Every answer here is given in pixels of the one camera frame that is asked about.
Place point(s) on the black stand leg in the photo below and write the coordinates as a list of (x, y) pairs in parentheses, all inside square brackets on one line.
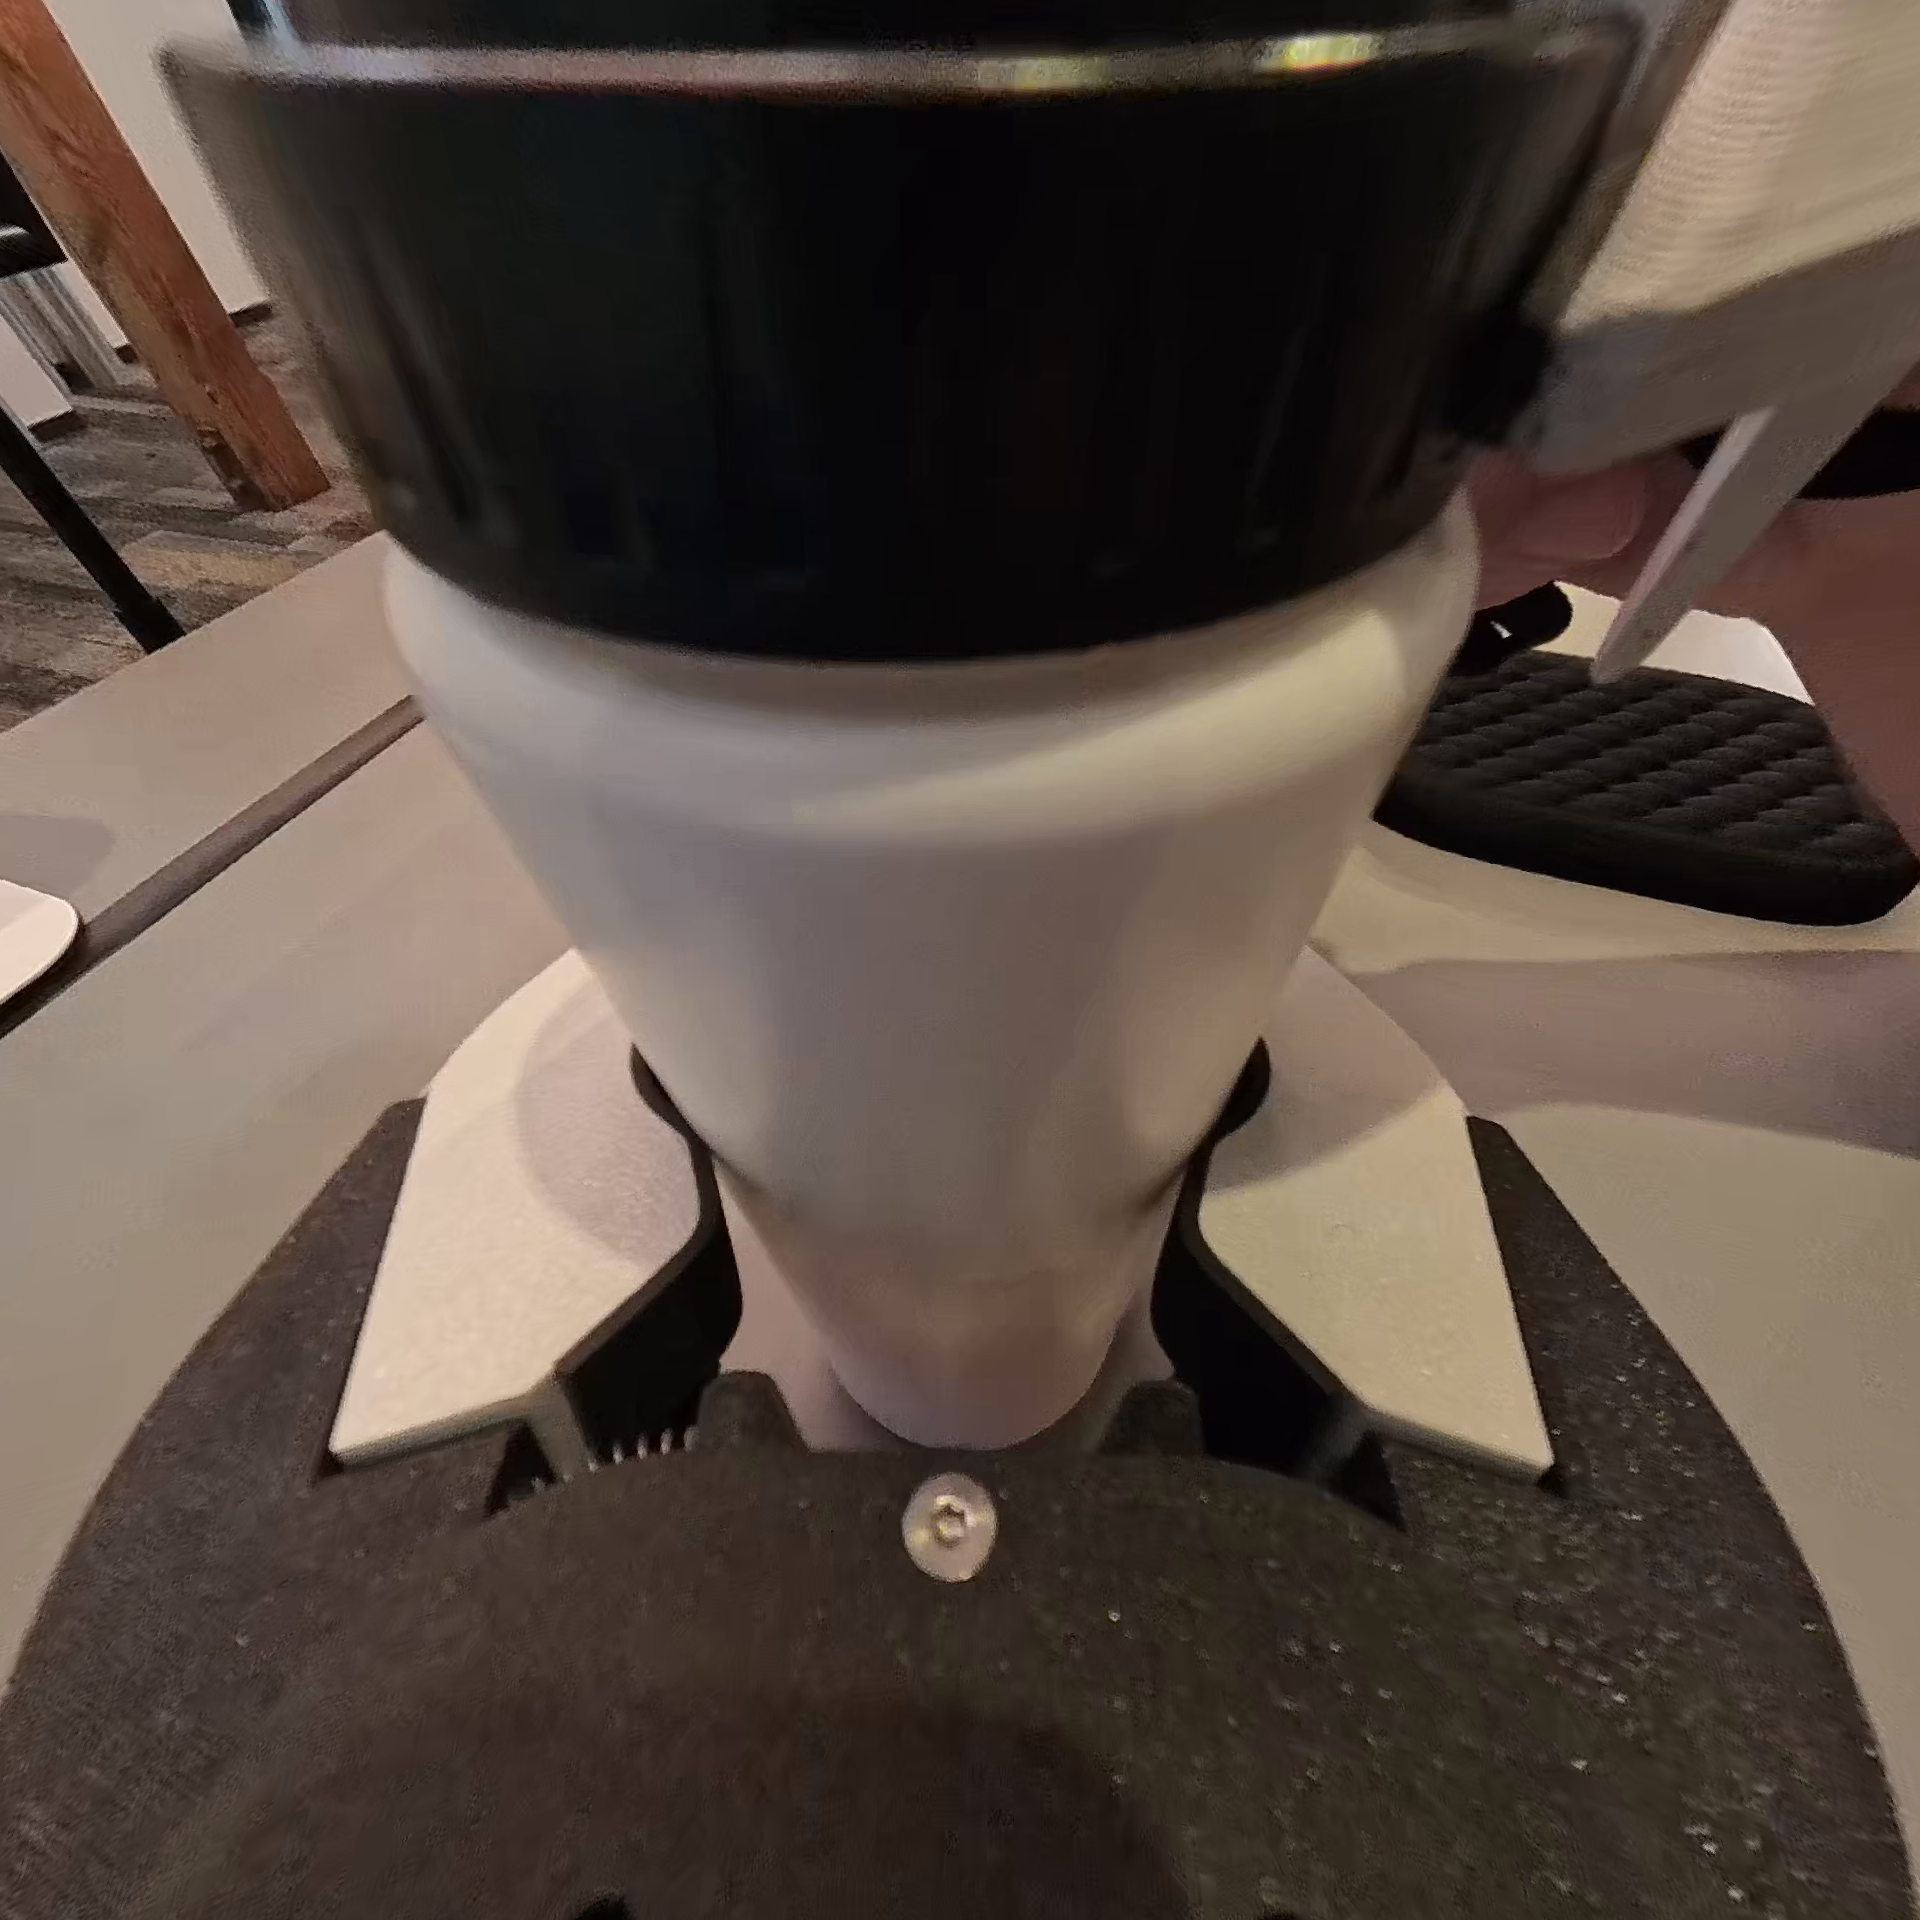
[(91, 525)]

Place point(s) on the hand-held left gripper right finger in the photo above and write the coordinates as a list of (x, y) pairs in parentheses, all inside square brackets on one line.
[(1378, 1262)]

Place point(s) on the white sign stand base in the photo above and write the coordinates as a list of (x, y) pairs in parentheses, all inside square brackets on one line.
[(30, 926)]

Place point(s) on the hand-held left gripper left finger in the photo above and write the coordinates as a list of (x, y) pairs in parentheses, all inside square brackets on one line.
[(506, 1262)]

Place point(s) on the person's right hand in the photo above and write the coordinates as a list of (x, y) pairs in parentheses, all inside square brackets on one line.
[(1562, 525)]

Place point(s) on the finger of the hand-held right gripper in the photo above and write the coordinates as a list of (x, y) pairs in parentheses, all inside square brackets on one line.
[(1754, 198)]

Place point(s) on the black wrist rest pad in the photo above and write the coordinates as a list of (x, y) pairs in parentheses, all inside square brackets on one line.
[(1638, 801)]

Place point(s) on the black bottle lid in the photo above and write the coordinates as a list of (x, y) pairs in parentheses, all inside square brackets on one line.
[(899, 345)]

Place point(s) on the white bottle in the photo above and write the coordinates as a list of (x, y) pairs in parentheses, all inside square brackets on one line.
[(930, 926)]

